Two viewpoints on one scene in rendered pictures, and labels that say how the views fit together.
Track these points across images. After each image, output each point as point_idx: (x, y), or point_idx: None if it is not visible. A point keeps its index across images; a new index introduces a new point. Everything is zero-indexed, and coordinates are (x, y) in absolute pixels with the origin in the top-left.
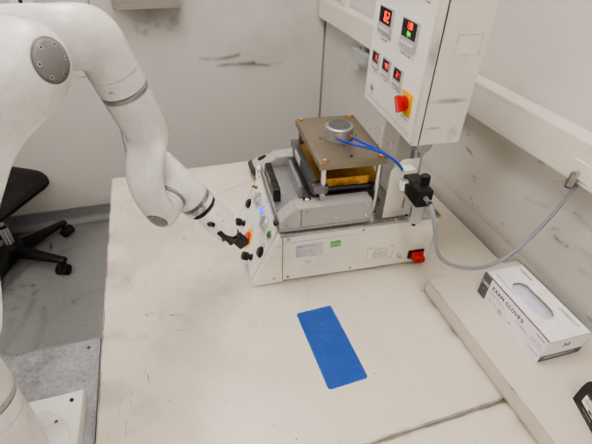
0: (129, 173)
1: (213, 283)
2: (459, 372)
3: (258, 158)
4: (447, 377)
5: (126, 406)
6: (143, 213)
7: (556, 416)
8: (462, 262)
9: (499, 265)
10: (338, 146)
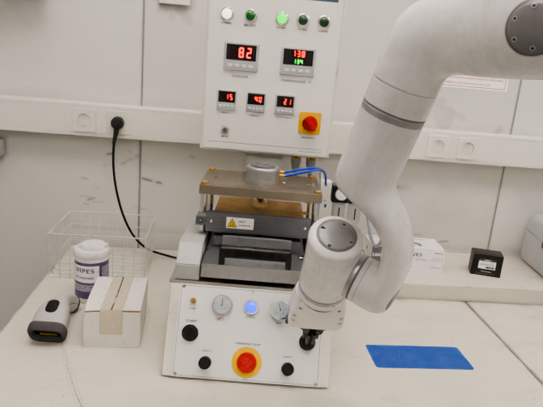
0: (401, 232)
1: None
2: (443, 308)
3: (47, 309)
4: (448, 314)
5: None
6: (391, 295)
7: (486, 282)
8: None
9: None
10: (285, 184)
